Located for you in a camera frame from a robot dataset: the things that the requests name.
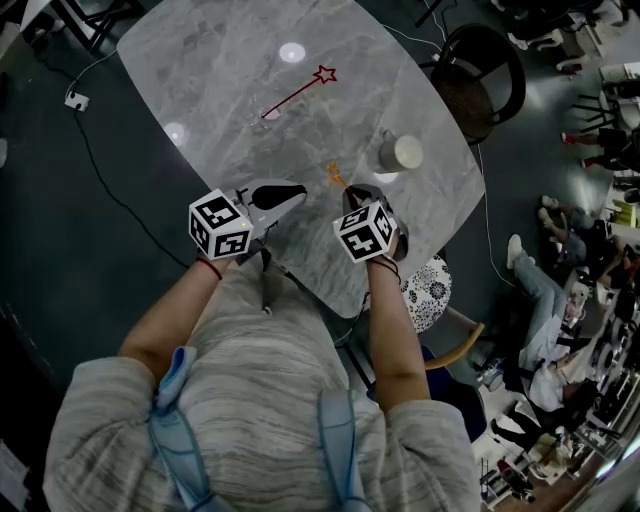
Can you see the small orange object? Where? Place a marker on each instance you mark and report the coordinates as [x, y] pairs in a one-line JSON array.
[[334, 174]]

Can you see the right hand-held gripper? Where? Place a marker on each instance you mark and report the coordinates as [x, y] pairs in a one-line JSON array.
[[365, 235]]

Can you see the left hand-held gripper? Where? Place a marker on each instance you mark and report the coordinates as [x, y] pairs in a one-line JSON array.
[[220, 225]]

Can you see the wooden chair with floral cushion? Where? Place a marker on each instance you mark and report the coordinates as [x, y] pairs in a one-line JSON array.
[[430, 295]]

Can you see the white ceramic cup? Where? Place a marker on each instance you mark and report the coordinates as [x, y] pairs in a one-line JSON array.
[[400, 155]]

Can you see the person's right forearm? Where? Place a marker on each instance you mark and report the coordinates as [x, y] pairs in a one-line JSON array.
[[395, 340]]

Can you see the star-tipped wand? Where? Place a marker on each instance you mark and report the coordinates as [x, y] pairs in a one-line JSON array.
[[290, 98]]

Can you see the black wicker chair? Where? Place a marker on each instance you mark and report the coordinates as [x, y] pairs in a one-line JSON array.
[[470, 95]]

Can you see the dark blue chair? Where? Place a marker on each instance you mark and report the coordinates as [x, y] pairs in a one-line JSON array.
[[460, 405]]

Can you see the person's left forearm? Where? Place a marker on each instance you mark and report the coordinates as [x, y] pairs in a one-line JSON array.
[[160, 325]]

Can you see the white power strip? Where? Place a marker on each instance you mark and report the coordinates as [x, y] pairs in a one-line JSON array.
[[77, 101]]

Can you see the person's grey striped sweater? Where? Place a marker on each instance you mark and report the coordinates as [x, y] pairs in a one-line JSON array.
[[260, 400]]

